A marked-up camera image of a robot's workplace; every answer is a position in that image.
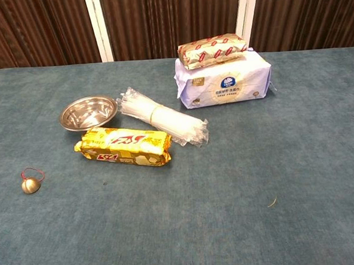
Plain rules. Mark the bundle of wrapped clear straws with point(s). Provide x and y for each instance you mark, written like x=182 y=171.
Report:
x=164 y=118

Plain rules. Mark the small yellow rubber band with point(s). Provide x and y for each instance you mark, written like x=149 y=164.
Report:
x=272 y=202

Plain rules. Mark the stainless steel bowl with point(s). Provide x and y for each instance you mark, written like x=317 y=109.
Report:
x=87 y=113

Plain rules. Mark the yellow biscuit package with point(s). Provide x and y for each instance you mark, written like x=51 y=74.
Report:
x=124 y=146

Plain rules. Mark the white vertical frame post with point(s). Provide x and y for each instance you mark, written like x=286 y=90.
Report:
x=98 y=26
x=247 y=12

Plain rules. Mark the white tissue pack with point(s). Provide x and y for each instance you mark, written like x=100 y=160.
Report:
x=225 y=83

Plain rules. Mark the brown pleated curtain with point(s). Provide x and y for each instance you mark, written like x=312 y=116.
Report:
x=170 y=18

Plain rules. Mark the gold red patterned snack package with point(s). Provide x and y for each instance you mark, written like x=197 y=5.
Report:
x=211 y=50

